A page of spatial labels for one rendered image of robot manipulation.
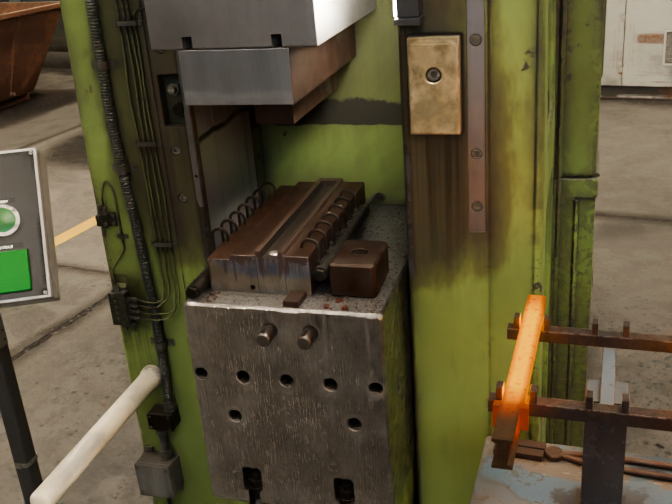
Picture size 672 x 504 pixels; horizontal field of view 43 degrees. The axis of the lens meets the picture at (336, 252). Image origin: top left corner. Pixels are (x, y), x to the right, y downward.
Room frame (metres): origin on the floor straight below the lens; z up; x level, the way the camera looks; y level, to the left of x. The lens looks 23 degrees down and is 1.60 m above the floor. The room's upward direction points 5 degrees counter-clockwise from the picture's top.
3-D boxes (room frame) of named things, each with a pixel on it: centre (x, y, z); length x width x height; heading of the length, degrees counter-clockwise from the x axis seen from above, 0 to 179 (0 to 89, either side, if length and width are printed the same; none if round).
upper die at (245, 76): (1.64, 0.08, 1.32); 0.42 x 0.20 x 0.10; 163
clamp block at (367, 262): (1.45, -0.04, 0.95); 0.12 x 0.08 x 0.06; 163
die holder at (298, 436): (1.63, 0.03, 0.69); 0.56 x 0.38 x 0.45; 163
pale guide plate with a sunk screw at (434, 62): (1.47, -0.19, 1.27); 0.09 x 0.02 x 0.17; 73
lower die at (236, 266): (1.64, 0.08, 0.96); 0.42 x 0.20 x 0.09; 163
